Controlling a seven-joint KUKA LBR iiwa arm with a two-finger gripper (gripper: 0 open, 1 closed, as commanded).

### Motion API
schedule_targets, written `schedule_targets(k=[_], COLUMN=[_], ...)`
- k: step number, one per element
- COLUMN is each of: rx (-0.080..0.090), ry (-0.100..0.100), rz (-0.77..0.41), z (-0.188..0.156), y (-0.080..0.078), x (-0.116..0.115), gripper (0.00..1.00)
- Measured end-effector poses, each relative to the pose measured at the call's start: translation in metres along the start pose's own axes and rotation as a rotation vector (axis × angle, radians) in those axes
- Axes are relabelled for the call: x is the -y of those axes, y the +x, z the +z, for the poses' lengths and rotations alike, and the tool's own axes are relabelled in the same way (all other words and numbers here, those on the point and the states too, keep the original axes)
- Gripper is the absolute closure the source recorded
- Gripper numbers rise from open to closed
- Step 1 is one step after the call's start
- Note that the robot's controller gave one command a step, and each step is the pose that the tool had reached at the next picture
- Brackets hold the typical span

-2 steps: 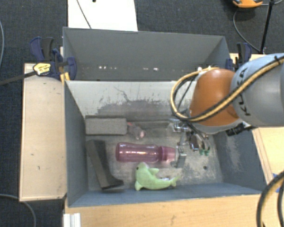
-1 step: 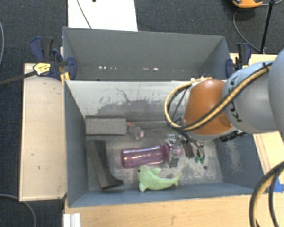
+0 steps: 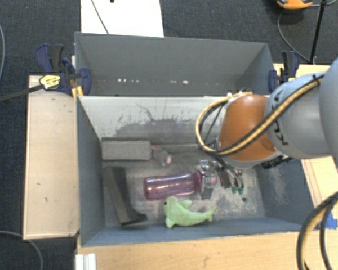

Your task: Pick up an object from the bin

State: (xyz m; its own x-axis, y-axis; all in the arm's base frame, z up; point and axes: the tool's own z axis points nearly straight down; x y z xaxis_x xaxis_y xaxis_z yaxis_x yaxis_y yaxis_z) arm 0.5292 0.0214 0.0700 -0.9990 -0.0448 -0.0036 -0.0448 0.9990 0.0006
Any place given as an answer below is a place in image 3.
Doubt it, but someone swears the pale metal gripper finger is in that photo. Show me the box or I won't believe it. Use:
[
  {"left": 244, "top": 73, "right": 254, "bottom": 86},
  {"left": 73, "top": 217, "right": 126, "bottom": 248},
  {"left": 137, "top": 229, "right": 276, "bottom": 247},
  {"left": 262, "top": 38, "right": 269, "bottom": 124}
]
[
  {"left": 198, "top": 159, "right": 212, "bottom": 200},
  {"left": 210, "top": 161, "right": 223, "bottom": 191}
]

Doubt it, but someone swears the pink clear plastic bottle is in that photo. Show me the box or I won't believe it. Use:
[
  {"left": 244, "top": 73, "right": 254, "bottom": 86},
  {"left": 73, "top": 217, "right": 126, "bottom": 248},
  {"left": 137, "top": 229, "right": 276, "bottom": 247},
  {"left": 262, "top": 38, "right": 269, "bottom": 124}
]
[{"left": 143, "top": 170, "right": 218, "bottom": 200}]

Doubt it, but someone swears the small grey pink toy mouse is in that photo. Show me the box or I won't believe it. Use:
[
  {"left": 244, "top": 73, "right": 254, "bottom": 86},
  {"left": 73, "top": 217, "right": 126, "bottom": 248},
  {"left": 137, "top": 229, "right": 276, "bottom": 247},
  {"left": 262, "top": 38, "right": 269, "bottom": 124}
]
[{"left": 151, "top": 145, "right": 174, "bottom": 168}]

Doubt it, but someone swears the green toy dolphin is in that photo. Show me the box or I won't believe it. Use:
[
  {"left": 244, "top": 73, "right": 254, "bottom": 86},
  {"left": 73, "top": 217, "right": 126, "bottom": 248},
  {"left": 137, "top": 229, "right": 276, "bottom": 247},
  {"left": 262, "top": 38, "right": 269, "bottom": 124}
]
[{"left": 163, "top": 195, "right": 217, "bottom": 230}]

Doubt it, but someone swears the grey foam block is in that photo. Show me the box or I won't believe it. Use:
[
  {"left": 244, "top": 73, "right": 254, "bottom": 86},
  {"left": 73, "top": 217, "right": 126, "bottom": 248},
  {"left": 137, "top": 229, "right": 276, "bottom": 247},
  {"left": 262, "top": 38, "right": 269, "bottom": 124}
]
[{"left": 101, "top": 139, "right": 153, "bottom": 161}]

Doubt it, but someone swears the dark green flat block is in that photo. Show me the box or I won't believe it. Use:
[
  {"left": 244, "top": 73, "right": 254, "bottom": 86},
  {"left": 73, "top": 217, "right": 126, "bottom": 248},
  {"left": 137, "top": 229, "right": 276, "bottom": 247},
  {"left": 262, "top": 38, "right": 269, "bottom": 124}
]
[{"left": 102, "top": 166, "right": 148, "bottom": 227}]

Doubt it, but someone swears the grey metal bin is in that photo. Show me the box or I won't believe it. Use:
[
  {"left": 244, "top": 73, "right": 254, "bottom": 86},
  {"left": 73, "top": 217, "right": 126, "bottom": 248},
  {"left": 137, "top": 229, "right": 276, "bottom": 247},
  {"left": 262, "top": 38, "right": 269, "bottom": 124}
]
[{"left": 74, "top": 31, "right": 318, "bottom": 248}]

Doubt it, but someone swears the pale wood board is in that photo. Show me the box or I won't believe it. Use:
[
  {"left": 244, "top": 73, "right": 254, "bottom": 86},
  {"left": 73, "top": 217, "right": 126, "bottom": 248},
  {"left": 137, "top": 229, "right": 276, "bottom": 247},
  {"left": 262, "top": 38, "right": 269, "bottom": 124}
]
[{"left": 23, "top": 74, "right": 81, "bottom": 240}]

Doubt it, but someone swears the black cylinder on white bracket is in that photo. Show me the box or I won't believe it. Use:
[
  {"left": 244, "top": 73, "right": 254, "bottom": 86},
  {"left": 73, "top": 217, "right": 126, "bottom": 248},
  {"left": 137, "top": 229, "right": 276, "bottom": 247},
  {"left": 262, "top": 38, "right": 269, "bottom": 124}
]
[{"left": 260, "top": 155, "right": 294, "bottom": 169}]

